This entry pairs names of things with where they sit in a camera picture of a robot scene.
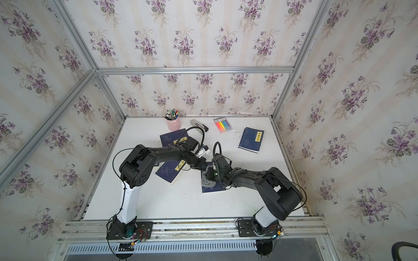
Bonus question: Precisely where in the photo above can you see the blue book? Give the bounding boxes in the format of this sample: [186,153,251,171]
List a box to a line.
[201,162,226,193]
[156,161,187,184]
[160,128,188,147]
[238,127,265,153]

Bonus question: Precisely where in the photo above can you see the grey patterned cloth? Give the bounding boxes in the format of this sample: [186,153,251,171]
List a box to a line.
[201,165,216,188]

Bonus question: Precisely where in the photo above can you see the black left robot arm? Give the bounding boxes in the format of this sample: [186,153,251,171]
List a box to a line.
[116,138,210,224]

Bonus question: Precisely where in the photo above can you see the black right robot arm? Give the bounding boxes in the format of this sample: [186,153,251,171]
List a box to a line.
[212,153,303,231]

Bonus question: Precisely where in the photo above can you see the grey black stapler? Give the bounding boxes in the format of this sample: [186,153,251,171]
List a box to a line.
[190,119,209,132]

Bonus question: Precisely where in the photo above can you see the pink pen cup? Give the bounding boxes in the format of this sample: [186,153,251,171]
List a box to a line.
[166,117,181,132]

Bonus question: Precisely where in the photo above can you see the colourful highlighter pack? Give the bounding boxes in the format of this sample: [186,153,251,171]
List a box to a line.
[213,117,233,133]

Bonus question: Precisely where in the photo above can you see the pens in cup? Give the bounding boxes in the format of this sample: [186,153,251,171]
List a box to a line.
[164,110,179,121]

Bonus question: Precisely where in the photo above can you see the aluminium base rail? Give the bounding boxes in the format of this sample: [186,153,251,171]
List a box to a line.
[56,216,330,256]

